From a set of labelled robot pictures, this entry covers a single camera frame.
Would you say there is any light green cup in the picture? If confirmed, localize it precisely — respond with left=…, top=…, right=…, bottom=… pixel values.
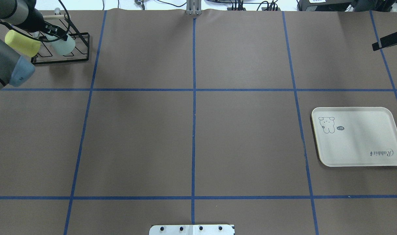
left=50, top=34, right=76, bottom=55

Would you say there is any black wire cup rack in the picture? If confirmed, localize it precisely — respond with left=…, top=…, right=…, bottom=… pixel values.
left=30, top=22, right=90, bottom=65

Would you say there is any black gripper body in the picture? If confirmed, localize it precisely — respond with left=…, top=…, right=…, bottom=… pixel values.
left=35, top=20, right=58, bottom=36

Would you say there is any yellow cup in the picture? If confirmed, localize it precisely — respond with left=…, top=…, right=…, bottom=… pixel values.
left=5, top=30, right=41, bottom=57

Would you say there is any cream rabbit tray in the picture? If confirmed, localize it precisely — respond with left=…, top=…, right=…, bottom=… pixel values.
left=311, top=107, right=397, bottom=167

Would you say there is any aluminium frame post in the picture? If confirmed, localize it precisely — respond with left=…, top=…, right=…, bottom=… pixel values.
left=185, top=0, right=202, bottom=16

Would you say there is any white central robot pedestal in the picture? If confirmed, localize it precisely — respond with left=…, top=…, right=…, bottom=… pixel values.
left=149, top=224, right=235, bottom=235

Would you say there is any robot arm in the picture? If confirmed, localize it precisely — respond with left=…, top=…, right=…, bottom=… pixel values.
left=0, top=0, right=75, bottom=91

